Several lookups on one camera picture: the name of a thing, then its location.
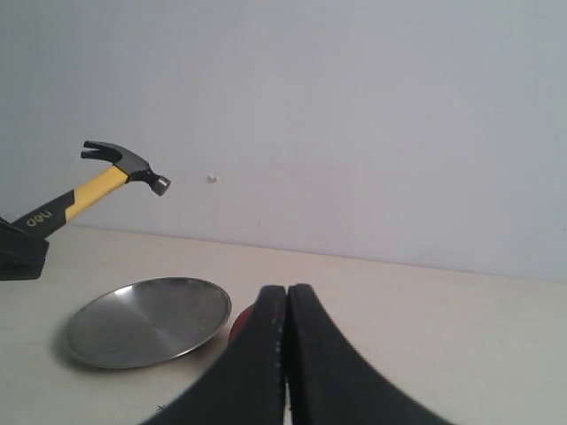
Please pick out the red dome push button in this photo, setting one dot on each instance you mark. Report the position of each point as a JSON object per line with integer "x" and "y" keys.
{"x": 239, "y": 323}

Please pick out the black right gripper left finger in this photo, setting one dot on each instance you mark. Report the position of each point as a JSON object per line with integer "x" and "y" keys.
{"x": 246, "y": 384}

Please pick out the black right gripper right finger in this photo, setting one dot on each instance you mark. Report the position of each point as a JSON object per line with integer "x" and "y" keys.
{"x": 330, "y": 382}

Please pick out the round silver metal plate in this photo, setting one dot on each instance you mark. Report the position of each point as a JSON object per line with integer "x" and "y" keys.
{"x": 146, "y": 323}

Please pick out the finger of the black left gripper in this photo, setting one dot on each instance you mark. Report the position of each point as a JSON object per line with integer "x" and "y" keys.
{"x": 22, "y": 256}

